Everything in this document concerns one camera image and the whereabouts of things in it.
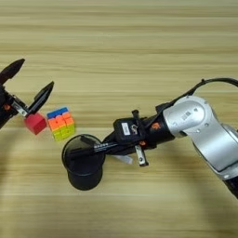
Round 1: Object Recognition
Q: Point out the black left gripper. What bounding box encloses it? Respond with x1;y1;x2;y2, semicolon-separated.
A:
0;58;55;129

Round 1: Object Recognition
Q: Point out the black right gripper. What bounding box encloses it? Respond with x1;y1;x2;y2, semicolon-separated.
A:
103;109;175;167

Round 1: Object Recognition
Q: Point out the black marker pen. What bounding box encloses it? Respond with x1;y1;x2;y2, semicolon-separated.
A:
69;140;120;160

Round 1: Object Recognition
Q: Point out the red cube block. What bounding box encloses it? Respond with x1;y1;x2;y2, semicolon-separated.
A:
23;112;48;136

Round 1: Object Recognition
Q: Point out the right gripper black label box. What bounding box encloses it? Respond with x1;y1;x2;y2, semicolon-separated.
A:
112;117;147;145

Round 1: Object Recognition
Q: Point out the black mesh pen cup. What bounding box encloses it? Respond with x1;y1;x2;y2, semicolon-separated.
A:
60;133;107;192

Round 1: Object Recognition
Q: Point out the multicoloured puzzle cube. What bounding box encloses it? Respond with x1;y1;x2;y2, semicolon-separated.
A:
46;107;76;141

